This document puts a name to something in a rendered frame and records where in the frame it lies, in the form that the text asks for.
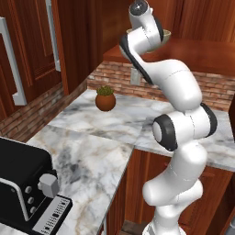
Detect beige bowl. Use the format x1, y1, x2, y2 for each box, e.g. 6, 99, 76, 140
126, 28, 172, 53

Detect open red-brown wooden cabinet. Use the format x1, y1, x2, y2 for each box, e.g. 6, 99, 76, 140
50, 0, 235, 96

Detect green plant in brown pot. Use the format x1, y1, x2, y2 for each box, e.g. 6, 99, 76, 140
95, 84, 118, 113

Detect red-brown wooden base cabinets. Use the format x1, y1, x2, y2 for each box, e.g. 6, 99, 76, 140
98, 149, 235, 235

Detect red-brown wooden cupboard door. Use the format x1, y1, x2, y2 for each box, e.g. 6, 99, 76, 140
0, 0, 64, 105
0, 0, 17, 122

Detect black coffee machine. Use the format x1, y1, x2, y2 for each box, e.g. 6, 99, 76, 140
0, 136, 74, 235

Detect white wall outlet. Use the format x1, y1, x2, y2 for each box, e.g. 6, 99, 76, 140
129, 66, 142, 87

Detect long white cupboard handle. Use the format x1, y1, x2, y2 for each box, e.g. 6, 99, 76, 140
45, 0, 62, 73
0, 16, 28, 106

